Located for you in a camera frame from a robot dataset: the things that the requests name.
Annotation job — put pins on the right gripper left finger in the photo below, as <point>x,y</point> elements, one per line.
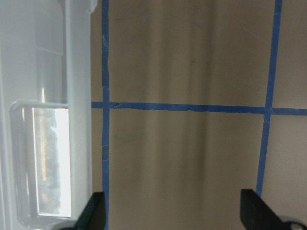
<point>93,216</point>

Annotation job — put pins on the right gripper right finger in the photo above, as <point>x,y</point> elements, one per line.
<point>256,215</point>

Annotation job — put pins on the clear plastic box lid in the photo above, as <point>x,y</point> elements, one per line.
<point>45,112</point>

